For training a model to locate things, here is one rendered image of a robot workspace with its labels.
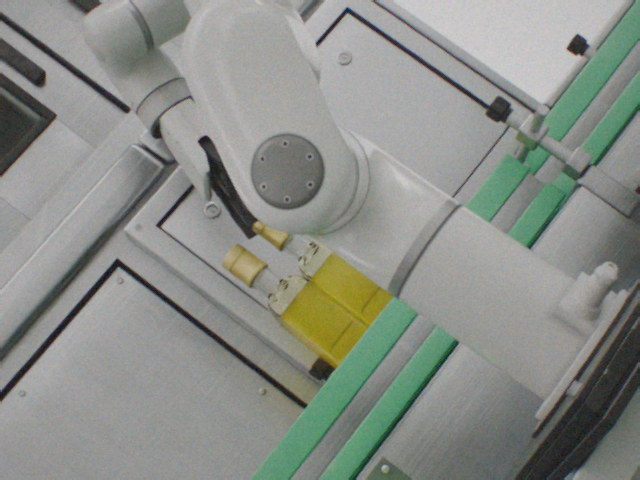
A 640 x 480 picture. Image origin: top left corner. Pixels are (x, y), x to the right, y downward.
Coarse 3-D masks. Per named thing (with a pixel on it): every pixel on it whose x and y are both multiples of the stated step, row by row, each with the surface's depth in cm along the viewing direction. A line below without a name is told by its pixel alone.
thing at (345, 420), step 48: (480, 192) 140; (528, 192) 140; (528, 240) 138; (384, 336) 134; (432, 336) 134; (336, 384) 132; (384, 384) 132; (288, 432) 130; (336, 432) 131; (384, 432) 131
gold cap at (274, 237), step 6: (258, 222) 151; (252, 228) 152; (258, 228) 151; (264, 228) 151; (270, 228) 150; (264, 234) 151; (270, 234) 150; (276, 234) 150; (282, 234) 150; (288, 234) 150; (270, 240) 151; (276, 240) 150; (282, 240) 150; (276, 246) 151; (282, 246) 150
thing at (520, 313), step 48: (432, 240) 102; (480, 240) 102; (432, 288) 102; (480, 288) 101; (528, 288) 100; (576, 288) 101; (480, 336) 102; (528, 336) 100; (576, 336) 99; (528, 384) 102
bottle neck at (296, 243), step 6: (294, 234) 150; (300, 234) 151; (288, 240) 150; (294, 240) 150; (300, 240) 150; (306, 240) 150; (288, 246) 150; (294, 246) 150; (300, 246) 150; (306, 246) 150; (288, 252) 151; (294, 252) 150; (300, 252) 150
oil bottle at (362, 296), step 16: (304, 256) 149; (320, 256) 148; (336, 256) 148; (304, 272) 148; (320, 272) 147; (336, 272) 147; (352, 272) 148; (336, 288) 147; (352, 288) 147; (368, 288) 147; (352, 304) 146; (368, 304) 146; (384, 304) 146; (368, 320) 146
